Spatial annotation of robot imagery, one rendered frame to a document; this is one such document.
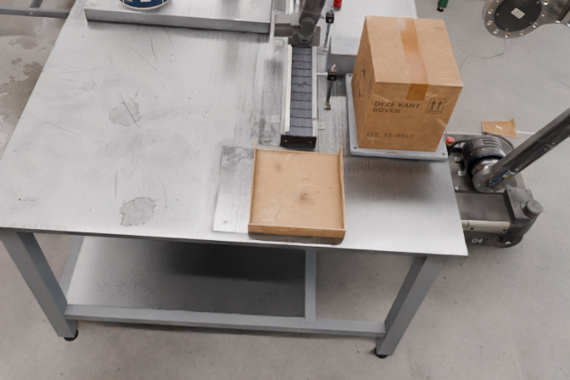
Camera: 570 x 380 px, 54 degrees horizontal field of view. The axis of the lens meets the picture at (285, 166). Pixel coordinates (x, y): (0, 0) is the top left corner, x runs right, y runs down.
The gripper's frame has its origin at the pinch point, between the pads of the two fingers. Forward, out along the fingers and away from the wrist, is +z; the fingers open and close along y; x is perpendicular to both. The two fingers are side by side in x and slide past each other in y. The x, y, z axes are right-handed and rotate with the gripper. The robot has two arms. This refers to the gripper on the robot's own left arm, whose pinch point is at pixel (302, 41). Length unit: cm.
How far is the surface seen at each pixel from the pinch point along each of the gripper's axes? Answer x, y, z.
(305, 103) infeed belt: 21.7, -1.6, -10.5
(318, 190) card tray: 48, -6, -27
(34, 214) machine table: 58, 71, -35
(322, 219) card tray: 56, -6, -33
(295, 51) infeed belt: 2.1, 1.8, 5.7
